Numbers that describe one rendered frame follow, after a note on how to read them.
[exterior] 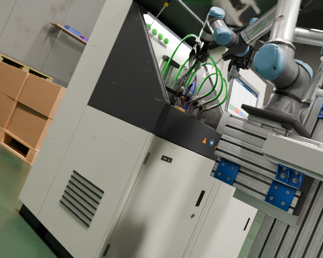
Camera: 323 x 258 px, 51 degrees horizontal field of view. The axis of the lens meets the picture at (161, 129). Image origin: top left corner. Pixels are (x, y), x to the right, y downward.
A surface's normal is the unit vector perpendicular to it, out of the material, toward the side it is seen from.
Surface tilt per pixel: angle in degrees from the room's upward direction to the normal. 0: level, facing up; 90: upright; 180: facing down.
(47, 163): 90
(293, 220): 90
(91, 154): 90
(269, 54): 97
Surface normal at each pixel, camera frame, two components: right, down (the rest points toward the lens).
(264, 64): -0.75, -0.20
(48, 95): -0.55, -0.26
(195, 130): 0.68, 0.28
